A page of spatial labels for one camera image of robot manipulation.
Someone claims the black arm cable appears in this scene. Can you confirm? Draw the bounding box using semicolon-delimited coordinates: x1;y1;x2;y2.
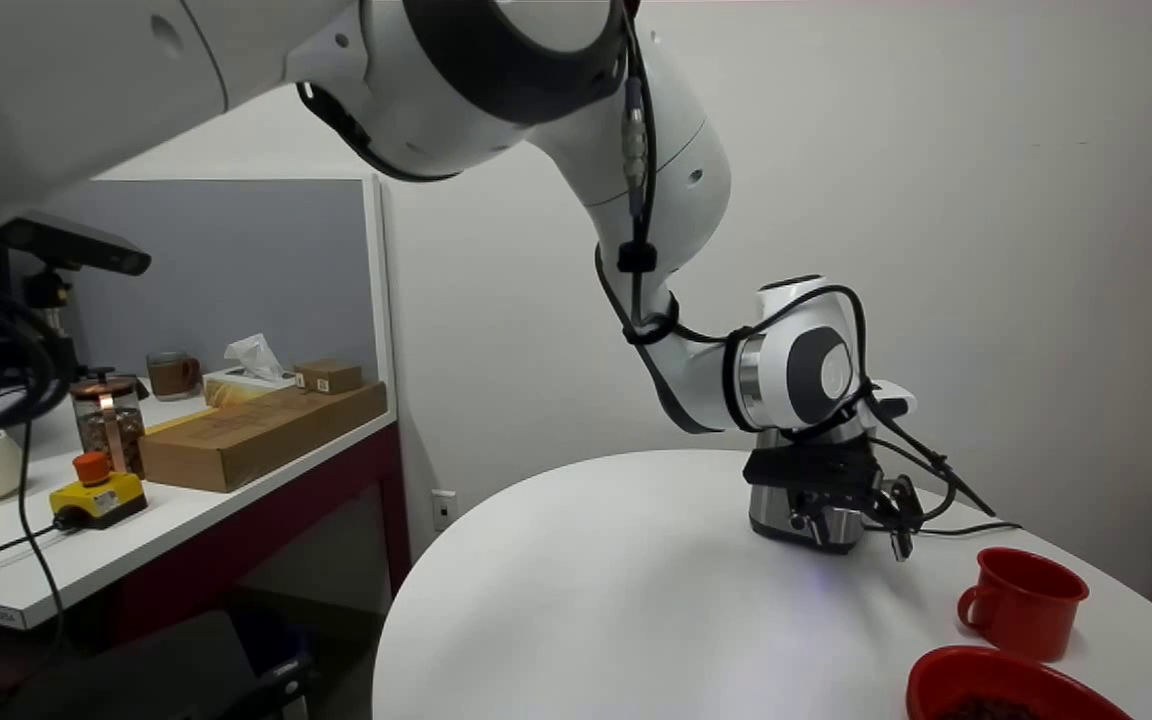
593;0;1000;524

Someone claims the glass jar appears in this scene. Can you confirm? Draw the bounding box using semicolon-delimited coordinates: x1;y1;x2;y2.
68;366;152;478

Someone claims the white and maroon side desk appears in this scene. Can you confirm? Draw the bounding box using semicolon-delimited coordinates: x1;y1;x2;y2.
0;379;415;660

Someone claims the tissue box with white tissue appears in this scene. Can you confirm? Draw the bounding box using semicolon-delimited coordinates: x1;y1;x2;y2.
201;330;308;411

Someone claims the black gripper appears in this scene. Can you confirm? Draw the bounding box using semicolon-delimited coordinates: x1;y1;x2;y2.
741;426;933;565

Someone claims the small brown cardboard box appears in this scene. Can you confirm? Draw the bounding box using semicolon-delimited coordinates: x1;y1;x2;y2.
145;346;204;401

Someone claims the white wall outlet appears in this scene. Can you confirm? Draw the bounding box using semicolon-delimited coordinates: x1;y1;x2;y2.
426;483;465;535

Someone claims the black toaster power cable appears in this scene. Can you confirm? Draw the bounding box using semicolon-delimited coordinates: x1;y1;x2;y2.
919;511;1029;539

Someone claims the yellow emergency stop button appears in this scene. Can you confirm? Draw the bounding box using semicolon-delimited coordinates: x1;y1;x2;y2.
45;449;152;535

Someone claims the grey partition panel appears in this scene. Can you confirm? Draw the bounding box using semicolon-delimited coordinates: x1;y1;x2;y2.
27;173;398;418

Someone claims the black hanging camera cable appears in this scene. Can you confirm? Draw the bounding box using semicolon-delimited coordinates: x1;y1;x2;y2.
13;382;77;630

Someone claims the black camera on stand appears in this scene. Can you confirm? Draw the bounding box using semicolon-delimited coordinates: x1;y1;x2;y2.
0;210;156;402

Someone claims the red plastic mug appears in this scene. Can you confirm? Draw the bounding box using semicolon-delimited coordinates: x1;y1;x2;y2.
957;544;1094;667

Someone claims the small wooden block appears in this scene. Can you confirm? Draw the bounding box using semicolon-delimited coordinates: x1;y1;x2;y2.
295;354;372;401

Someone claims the red plastic bowl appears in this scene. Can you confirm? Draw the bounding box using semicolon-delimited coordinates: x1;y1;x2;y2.
903;644;1134;720

